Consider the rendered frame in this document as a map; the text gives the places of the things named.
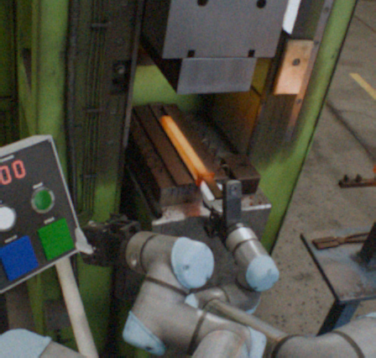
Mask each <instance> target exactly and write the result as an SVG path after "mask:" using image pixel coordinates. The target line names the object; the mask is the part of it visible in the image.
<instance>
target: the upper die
mask: <svg viewBox="0 0 376 358"><path fill-rule="evenodd" d="M139 43H140V44H141V46H142V47H143V48H144V50H145V52H146V53H147V54H148V56H149V58H150V59H152V61H153V62H154V64H155V65H156V66H157V67H158V69H159V70H160V72H161V73H162V75H163V76H164V78H165V79H166V80H167V81H168V82H169V84H170V85H171V88H172V89H173V90H174V92H175V94H189V93H207V92H241V91H249V89H250V87H251V83H252V81H251V80H252V76H253V70H254V67H255V64H256V60H257V57H252V56H251V55H250V54H248V57H238V58H227V57H192V56H191V54H189V53H187V57H186V58H162V57H161V56H160V55H159V53H158V52H157V50H156V49H155V48H154V47H153V46H152V44H151V43H150V42H149V41H148V40H147V38H146V37H145V36H144V33H143V31H142V30H140V38H139Z"/></svg>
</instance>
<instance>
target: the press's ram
mask: <svg viewBox="0 0 376 358"><path fill-rule="evenodd" d="M288 1H289V0H144V6H143V15H142V23H141V30H142V31H143V33H144V36H145V37H146V38H147V40H148V41H149V42H150V43H151V44H152V46H153V47H154V48H155V49H156V50H157V52H158V53H159V55H160V56H161V57H162V58H186V57H187V53H189V54H191V56H192V57H227V58H238V57H248V54H250V55H251V56H252V57H273V56H274V54H275V51H276V47H277V44H278V41H279V37H280V30H281V27H282V24H283V22H284V18H285V14H286V10H287V4H288Z"/></svg>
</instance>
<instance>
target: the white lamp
mask: <svg viewBox="0 0 376 358"><path fill-rule="evenodd" d="M12 223H13V212H12V211H11V210H10V209H9V208H0V228H3V229H7V228H8V227H9V226H10V225H11V224H12Z"/></svg>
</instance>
